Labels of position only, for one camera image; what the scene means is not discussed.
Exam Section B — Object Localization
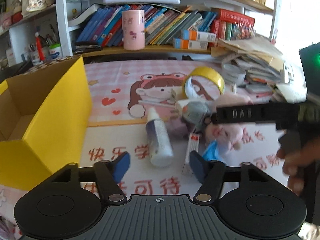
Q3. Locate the row of leaning books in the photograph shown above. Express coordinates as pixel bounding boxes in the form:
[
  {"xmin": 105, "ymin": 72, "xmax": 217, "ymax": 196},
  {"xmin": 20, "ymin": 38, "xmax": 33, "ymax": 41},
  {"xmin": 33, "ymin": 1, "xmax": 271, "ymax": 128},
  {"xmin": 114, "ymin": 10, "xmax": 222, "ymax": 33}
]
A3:
[{"xmin": 69, "ymin": 4, "xmax": 217, "ymax": 48}]

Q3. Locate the orange blue box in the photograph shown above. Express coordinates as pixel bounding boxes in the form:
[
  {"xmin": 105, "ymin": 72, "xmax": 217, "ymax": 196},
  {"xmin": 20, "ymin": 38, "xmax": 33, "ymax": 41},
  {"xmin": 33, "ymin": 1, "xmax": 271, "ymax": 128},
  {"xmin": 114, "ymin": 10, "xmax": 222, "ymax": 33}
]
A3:
[
  {"xmin": 172, "ymin": 38, "xmax": 208, "ymax": 50},
  {"xmin": 181, "ymin": 30, "xmax": 216, "ymax": 43}
]

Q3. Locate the yellow tape roll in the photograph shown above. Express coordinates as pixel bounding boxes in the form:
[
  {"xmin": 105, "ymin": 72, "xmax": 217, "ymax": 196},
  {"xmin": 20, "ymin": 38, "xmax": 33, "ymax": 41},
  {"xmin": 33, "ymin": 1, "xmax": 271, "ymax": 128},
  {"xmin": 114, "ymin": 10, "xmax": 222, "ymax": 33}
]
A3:
[{"xmin": 182, "ymin": 66, "xmax": 226, "ymax": 100}]

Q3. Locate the pink plush pig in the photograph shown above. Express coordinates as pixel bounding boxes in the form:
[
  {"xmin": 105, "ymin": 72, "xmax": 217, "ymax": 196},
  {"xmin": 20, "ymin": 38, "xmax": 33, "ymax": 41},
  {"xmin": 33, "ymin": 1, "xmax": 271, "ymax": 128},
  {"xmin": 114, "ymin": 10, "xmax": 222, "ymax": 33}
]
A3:
[{"xmin": 204, "ymin": 93, "xmax": 252, "ymax": 155}]

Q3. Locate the stack of papers and books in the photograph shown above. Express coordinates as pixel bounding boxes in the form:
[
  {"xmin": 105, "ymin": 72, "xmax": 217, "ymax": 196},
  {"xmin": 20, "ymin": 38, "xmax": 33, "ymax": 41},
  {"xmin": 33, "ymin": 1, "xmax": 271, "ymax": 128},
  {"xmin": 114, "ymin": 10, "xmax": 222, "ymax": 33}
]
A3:
[{"xmin": 210, "ymin": 35, "xmax": 307, "ymax": 102}]

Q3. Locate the pink checkered tablecloth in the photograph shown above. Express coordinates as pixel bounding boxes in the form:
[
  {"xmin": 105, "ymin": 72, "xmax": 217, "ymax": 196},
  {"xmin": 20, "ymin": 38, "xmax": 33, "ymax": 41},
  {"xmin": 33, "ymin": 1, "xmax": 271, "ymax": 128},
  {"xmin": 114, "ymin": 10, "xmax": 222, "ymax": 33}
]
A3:
[{"xmin": 0, "ymin": 59, "xmax": 308, "ymax": 240}]

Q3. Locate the grey purple toy car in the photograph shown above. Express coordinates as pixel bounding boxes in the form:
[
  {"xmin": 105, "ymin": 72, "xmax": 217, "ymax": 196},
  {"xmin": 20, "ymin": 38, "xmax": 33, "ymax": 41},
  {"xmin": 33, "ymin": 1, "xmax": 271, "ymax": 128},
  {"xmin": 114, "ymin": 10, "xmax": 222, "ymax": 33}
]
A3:
[{"xmin": 175, "ymin": 99, "xmax": 212, "ymax": 133}]

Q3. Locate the lower orange blue box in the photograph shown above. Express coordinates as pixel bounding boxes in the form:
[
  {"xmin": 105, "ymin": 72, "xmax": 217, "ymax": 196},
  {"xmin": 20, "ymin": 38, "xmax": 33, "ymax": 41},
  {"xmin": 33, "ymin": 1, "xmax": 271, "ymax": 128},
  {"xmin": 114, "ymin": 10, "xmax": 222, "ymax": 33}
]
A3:
[{"xmin": 172, "ymin": 38, "xmax": 208, "ymax": 50}]

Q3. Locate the blue object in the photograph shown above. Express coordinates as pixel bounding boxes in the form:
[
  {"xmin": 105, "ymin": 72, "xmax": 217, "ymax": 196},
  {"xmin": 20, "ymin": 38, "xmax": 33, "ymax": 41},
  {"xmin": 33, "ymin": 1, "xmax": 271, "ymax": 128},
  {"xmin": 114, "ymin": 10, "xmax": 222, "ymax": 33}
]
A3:
[{"xmin": 202, "ymin": 140, "xmax": 228, "ymax": 161}]

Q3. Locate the white cream jar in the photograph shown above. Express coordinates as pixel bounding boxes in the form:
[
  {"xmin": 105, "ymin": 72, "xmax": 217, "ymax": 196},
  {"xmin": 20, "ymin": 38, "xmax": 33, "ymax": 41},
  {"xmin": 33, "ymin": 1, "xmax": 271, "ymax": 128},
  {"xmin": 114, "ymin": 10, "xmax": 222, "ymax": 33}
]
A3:
[{"xmin": 49, "ymin": 43, "xmax": 63, "ymax": 60}]

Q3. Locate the red dictionary book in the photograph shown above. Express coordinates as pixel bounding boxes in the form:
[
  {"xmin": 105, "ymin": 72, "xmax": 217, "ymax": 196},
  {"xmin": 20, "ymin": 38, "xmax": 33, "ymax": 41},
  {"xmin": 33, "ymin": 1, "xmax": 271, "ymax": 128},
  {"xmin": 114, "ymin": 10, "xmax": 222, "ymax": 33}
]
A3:
[{"xmin": 216, "ymin": 9, "xmax": 255, "ymax": 27}]

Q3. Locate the small white charger adapter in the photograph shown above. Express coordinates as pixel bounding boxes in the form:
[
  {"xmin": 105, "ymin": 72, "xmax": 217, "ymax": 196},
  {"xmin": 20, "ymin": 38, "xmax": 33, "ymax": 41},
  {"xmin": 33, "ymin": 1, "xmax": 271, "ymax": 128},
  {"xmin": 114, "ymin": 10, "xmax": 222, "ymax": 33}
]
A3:
[{"xmin": 280, "ymin": 62, "xmax": 295, "ymax": 84}]

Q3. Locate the upper orange blue box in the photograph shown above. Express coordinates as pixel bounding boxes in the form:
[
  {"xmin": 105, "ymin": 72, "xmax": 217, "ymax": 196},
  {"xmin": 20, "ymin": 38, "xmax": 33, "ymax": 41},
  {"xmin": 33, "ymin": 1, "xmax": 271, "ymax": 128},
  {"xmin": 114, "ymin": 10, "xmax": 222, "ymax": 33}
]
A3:
[{"xmin": 181, "ymin": 30, "xmax": 216, "ymax": 43}]

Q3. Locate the pink cylindrical container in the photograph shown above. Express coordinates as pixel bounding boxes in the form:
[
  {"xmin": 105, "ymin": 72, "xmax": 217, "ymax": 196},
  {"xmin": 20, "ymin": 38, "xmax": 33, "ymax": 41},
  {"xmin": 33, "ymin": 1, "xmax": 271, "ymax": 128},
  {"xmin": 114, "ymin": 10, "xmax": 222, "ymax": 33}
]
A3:
[{"xmin": 121, "ymin": 10, "xmax": 145, "ymax": 51}]

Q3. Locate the clear tape roll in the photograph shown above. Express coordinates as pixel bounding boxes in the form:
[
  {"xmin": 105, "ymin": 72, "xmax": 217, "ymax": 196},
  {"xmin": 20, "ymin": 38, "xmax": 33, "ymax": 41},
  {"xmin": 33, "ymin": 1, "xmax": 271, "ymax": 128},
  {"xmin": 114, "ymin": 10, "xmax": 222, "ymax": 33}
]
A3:
[{"xmin": 221, "ymin": 64, "xmax": 246, "ymax": 86}]

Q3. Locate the small red white box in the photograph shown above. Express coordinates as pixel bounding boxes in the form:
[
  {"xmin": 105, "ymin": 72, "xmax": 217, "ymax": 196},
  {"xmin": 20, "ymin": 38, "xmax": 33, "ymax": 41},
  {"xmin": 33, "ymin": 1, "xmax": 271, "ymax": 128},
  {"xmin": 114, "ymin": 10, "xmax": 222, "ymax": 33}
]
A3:
[{"xmin": 182, "ymin": 133, "xmax": 200, "ymax": 176}]

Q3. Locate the wooden chessboard box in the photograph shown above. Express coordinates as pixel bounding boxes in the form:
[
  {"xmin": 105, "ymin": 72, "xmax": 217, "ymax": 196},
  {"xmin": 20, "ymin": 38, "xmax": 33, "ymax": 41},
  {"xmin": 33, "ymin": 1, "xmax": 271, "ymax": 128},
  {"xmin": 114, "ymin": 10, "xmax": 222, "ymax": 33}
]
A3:
[{"xmin": 24, "ymin": 57, "xmax": 78, "ymax": 75}]

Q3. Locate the white plastic bottle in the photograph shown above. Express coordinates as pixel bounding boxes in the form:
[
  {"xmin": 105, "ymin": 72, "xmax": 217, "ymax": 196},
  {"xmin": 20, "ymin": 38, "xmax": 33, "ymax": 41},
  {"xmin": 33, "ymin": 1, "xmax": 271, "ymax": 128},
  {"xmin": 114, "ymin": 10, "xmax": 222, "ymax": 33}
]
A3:
[{"xmin": 145, "ymin": 107, "xmax": 174, "ymax": 167}]

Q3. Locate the person's right hand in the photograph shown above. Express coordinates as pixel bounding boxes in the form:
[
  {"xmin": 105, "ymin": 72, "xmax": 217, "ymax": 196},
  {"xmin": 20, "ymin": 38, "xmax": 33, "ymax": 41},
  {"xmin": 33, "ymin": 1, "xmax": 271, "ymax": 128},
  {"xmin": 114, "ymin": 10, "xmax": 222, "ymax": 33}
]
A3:
[{"xmin": 276, "ymin": 137, "xmax": 319, "ymax": 195}]

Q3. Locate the white bookshelf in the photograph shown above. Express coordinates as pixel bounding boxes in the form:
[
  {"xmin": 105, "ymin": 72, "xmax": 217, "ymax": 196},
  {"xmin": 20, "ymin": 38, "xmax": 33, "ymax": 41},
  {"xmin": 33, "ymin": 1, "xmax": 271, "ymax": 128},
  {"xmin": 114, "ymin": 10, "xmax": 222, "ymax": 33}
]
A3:
[{"xmin": 55, "ymin": 0, "xmax": 282, "ymax": 58}]

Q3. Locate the yellow cardboard box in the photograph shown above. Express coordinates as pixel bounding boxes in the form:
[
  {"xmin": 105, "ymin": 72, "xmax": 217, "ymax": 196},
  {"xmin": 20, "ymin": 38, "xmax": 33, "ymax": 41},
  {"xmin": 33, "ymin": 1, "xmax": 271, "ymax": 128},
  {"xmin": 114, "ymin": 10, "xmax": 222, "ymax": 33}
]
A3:
[{"xmin": 1, "ymin": 57, "xmax": 92, "ymax": 191}]

